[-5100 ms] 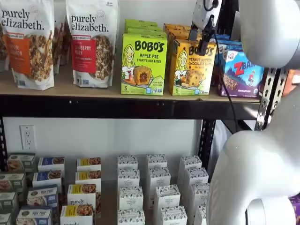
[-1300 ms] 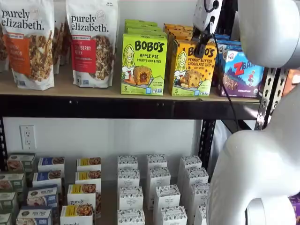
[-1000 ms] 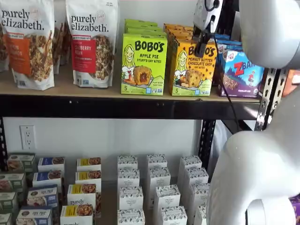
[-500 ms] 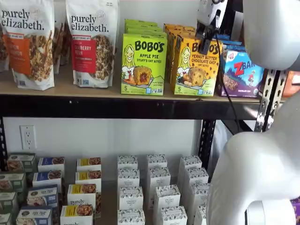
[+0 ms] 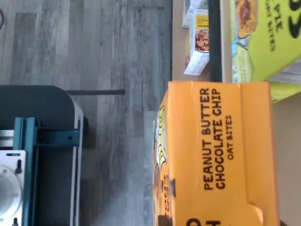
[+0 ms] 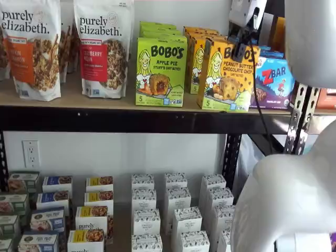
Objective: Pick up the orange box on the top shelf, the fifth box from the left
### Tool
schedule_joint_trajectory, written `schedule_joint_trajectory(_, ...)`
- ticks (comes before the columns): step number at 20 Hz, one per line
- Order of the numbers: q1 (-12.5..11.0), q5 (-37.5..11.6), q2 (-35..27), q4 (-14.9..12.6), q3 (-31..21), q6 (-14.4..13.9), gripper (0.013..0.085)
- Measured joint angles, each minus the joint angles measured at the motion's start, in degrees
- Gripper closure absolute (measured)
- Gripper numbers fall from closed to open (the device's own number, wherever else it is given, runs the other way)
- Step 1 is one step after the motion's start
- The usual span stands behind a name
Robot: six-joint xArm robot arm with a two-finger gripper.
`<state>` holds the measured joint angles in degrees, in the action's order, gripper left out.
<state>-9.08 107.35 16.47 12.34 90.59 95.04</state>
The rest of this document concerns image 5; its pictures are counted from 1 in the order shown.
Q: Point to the orange Bobo's peanut butter box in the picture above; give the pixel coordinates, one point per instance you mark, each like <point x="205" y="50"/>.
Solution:
<point x="211" y="153"/>

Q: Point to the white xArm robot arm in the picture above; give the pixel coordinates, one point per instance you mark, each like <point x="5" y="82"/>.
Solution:
<point x="7" y="190"/>

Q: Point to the yellow purely elizabeth box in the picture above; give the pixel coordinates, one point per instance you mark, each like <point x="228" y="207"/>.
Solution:
<point x="200" y="42"/>

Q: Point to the blue purely elizabeth box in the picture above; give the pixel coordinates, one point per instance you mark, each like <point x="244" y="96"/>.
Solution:
<point x="191" y="11"/>

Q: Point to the green Bobo's apple pie box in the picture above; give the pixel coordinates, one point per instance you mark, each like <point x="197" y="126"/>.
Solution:
<point x="263" y="47"/>

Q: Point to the black metal floor bar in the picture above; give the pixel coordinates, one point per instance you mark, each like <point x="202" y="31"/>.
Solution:
<point x="98" y="92"/>

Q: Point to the white patterned small boxes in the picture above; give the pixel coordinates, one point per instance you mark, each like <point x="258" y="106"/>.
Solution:
<point x="178" y="47"/>

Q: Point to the black robot cart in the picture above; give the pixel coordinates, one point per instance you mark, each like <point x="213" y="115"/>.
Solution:
<point x="35" y="101"/>

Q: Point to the silver aluminium extrusion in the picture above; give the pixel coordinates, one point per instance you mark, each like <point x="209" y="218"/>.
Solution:
<point x="5" y="139"/>

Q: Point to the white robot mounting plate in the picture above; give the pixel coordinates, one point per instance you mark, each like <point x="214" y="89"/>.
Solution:
<point x="9" y="160"/>

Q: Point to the black metal shelf frame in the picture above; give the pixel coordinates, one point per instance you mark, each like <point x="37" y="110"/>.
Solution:
<point x="215" y="58"/>

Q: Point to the teal aluminium frame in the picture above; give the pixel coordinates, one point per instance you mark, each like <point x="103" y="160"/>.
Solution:
<point x="56" y="137"/>

